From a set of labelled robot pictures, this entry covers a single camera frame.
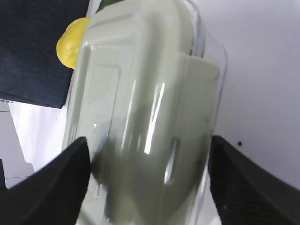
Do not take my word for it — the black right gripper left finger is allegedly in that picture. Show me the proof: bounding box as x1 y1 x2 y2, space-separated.
0 137 90 225

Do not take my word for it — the yellow lemon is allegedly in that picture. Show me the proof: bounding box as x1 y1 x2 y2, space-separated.
56 17 90 69

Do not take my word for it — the navy blue lunch bag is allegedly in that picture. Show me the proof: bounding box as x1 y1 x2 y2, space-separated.
0 0 89 109

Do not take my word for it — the glass container green lid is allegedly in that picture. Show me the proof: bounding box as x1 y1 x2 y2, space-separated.
63 0 226 225

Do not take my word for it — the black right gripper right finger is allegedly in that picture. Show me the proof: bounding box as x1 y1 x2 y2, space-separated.
208 135 300 225

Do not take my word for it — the green cucumber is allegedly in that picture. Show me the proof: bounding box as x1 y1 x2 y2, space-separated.
97 0 122 12

